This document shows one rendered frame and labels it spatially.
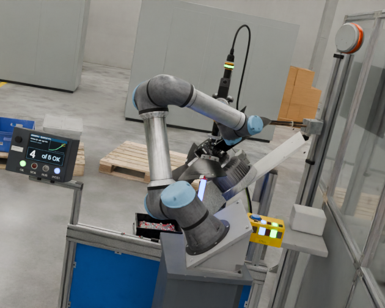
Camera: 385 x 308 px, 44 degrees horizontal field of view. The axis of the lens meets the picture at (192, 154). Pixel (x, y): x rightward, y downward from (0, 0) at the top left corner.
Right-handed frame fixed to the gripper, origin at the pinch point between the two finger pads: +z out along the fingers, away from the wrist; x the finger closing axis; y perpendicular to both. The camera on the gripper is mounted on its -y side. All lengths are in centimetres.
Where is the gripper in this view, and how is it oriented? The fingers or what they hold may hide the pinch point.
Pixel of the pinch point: (223, 95)
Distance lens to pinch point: 231.6
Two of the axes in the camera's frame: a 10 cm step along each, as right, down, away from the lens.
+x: 9.8, 2.1, -0.6
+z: 1.1, -2.6, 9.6
